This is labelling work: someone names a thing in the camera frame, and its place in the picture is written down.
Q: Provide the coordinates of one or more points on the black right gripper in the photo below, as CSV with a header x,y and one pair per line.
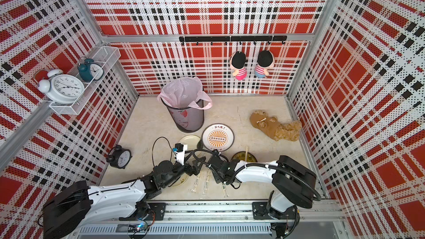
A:
x,y
217,178

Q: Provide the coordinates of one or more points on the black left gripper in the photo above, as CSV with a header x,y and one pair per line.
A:
x,y
195,170

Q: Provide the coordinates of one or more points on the disposable chopsticks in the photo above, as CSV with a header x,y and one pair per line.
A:
x,y
196,183
224,190
206,184

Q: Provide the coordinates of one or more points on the bare wooden chopsticks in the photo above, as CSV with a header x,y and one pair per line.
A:
x,y
246,153

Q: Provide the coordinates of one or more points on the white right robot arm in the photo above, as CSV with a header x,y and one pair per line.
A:
x,y
294,183

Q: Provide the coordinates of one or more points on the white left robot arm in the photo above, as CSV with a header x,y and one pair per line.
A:
x,y
81,204

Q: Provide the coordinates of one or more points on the yellow patterned plate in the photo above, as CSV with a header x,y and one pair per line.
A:
x,y
241,156

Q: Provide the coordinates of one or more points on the cream plate with flower print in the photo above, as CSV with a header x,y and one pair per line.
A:
x,y
192,141

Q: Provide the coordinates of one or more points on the white plate with teal rim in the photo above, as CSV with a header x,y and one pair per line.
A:
x,y
218,136

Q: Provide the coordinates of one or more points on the black mesh waste bin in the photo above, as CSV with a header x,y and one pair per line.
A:
x,y
187,119

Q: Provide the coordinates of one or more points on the black alarm clock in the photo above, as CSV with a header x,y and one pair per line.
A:
x,y
119,158

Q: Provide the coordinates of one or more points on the brown teddy bear plush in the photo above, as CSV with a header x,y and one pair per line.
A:
x,y
271,126

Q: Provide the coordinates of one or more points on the pink striped hanging doll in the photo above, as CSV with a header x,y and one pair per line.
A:
x,y
237,64

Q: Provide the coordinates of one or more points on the blue striped hanging doll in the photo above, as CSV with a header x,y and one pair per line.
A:
x,y
265,62

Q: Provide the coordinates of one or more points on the teal alarm clock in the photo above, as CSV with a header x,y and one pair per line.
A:
x,y
90,71

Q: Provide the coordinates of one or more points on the white twin-bell alarm clock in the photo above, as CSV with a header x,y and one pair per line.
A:
x,y
61,88

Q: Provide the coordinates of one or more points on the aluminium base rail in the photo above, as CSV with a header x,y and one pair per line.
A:
x,y
325,220

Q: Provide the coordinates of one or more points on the black wall hook rail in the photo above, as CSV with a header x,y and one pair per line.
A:
x,y
229,38

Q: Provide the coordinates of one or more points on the white wire wall shelf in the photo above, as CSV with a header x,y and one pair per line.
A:
x,y
106,56

